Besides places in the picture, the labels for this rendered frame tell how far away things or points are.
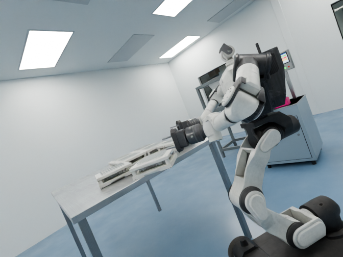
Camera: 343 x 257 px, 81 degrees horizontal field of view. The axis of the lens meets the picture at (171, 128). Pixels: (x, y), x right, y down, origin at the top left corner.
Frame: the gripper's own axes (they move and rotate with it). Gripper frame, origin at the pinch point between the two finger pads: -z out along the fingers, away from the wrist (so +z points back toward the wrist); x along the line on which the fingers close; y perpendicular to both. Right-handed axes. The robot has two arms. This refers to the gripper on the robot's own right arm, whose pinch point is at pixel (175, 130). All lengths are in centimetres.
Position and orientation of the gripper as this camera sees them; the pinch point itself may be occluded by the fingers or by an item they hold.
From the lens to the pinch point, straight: 141.3
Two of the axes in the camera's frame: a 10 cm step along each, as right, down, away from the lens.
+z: 8.8, -3.0, 3.7
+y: -3.6, 1.1, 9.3
